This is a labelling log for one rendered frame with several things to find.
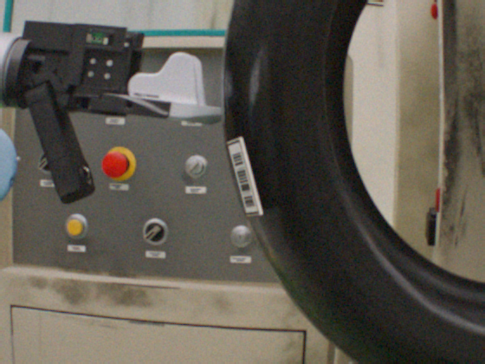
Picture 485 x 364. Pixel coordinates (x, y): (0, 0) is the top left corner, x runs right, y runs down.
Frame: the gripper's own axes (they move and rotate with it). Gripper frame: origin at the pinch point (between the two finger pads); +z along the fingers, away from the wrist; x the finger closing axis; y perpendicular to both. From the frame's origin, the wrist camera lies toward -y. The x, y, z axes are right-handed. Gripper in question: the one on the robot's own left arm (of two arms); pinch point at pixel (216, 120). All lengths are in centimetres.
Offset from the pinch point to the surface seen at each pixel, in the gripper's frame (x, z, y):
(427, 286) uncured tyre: 15.3, 21.9, -13.8
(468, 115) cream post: 27.6, 24.4, 4.8
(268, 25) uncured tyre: -11.6, 4.9, 8.2
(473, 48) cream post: 27.6, 24.1, 12.9
